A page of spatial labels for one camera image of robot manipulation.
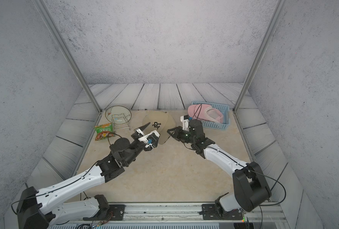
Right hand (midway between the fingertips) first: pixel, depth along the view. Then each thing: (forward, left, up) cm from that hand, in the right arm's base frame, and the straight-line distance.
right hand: (167, 131), depth 78 cm
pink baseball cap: (+30, -27, -16) cm, 43 cm away
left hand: (-5, +6, +10) cm, 12 cm away
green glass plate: (+21, +35, -8) cm, 42 cm away
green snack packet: (+14, +46, -17) cm, 51 cm away
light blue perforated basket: (+36, -42, -19) cm, 59 cm away
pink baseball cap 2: (+30, -18, -15) cm, 38 cm away
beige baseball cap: (+7, +4, +1) cm, 8 cm away
